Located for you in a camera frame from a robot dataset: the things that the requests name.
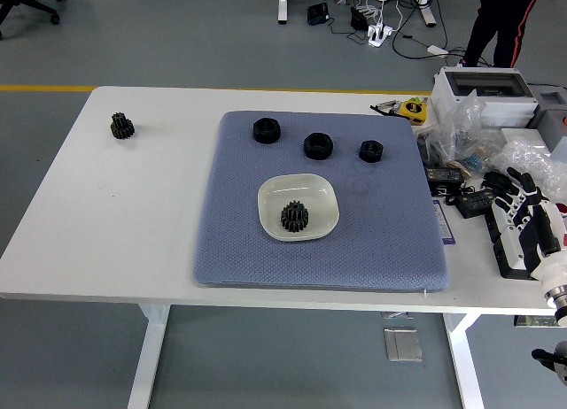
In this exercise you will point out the yellow tape measure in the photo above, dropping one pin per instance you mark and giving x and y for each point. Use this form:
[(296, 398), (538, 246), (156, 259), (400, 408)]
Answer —
[(414, 110)]

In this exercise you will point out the black digital meter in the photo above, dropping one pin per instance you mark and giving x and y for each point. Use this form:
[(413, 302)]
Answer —
[(474, 204)]

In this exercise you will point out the grey enclosure box clear lid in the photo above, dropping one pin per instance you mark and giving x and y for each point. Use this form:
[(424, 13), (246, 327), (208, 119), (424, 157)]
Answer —
[(443, 94)]

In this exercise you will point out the black metal hand tool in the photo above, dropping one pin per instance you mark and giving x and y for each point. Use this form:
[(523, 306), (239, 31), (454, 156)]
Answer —
[(387, 107)]

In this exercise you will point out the white square dish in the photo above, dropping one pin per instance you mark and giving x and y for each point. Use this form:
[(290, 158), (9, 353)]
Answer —
[(319, 196)]

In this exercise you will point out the blue-grey textured mat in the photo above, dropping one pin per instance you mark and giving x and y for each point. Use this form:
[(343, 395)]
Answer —
[(354, 258)]

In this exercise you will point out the grey box with red button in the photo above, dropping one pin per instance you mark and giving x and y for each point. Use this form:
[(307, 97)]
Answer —
[(549, 110)]

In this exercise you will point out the large black hex nut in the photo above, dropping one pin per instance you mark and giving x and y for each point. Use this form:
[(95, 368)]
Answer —
[(266, 130)]

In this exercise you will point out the black stepped double gear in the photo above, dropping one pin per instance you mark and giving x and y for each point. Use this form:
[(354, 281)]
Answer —
[(121, 126)]

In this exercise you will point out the grey floor outlet plate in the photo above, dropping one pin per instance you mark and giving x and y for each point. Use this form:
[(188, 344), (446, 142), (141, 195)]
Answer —
[(402, 344)]

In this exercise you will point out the black charger box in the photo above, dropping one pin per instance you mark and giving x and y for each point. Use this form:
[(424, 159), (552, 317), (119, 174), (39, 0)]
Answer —
[(318, 13)]

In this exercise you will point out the white inline adapter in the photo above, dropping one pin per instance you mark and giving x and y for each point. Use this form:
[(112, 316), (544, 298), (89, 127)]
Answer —
[(437, 49)]

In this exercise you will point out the black office chair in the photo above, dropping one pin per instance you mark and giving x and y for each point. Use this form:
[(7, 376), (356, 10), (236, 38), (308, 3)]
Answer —
[(24, 2)]

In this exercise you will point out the medium black hex nut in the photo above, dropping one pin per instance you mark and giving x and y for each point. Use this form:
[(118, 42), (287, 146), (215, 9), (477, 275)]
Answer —
[(318, 146)]

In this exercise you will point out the black and white device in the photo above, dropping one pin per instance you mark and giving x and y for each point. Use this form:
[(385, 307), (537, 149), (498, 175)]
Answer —
[(509, 258)]

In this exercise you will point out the white desk leg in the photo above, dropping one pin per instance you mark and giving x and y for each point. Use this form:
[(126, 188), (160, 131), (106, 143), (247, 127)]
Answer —
[(282, 6), (427, 10)]

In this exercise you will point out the white table leg with brace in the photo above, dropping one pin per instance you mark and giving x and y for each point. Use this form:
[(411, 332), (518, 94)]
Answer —
[(465, 373)]

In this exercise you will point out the bubble wrap bag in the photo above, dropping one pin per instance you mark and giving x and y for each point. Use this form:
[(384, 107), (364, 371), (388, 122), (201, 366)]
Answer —
[(531, 161)]

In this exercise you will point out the clear plastic bag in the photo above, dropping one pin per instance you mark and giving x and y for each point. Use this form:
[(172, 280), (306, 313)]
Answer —
[(460, 130)]

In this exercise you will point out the small black hex nut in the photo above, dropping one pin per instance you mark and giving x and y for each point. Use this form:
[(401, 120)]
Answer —
[(371, 152)]

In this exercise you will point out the black power adapter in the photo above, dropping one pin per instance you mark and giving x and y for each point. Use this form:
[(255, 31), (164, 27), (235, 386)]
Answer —
[(359, 18)]

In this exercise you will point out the large black gear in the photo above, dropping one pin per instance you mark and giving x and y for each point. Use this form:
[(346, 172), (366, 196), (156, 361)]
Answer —
[(294, 223)]

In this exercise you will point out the white power strip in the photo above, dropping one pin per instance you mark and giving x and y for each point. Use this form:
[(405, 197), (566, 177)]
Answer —
[(378, 33)]

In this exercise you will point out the person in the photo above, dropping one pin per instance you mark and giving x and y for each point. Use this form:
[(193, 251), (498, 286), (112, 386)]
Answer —
[(487, 28)]

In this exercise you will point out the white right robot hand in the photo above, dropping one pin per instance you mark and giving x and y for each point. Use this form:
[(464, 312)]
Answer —
[(542, 232)]

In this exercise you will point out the white flat box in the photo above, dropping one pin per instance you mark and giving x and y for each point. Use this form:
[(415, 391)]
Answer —
[(527, 139)]

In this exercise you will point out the small black fob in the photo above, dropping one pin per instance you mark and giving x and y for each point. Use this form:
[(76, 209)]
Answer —
[(495, 180)]

